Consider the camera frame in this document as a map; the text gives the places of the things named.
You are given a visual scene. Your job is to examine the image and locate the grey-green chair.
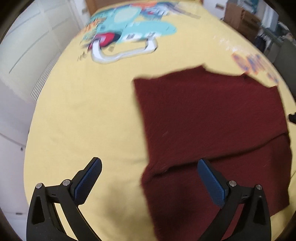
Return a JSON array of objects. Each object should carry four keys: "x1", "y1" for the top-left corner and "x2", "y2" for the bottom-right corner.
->
[{"x1": 275, "y1": 38, "x2": 296, "y2": 77}]

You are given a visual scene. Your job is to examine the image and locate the yellow dinosaur print bed sheet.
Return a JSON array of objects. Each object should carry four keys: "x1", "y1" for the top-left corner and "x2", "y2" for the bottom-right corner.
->
[{"x1": 23, "y1": 0, "x2": 296, "y2": 241}]

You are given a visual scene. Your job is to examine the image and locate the wooden dresser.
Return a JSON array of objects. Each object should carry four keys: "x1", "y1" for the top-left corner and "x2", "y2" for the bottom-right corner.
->
[{"x1": 225, "y1": 2, "x2": 262, "y2": 39}]

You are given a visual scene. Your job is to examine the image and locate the white wardrobe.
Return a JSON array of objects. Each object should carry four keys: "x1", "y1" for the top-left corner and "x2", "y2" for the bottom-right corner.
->
[{"x1": 0, "y1": 0, "x2": 93, "y2": 232}]

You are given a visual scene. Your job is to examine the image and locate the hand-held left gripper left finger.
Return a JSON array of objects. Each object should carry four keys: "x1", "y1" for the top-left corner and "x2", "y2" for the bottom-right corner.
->
[{"x1": 26, "y1": 157, "x2": 102, "y2": 241}]

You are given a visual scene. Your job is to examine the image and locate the dark red knit sweater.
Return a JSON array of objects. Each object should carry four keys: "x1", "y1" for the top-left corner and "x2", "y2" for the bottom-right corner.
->
[{"x1": 133, "y1": 65, "x2": 292, "y2": 240}]

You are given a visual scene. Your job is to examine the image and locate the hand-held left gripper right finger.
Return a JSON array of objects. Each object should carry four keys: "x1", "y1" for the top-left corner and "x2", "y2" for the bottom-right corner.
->
[{"x1": 198, "y1": 158, "x2": 271, "y2": 241}]

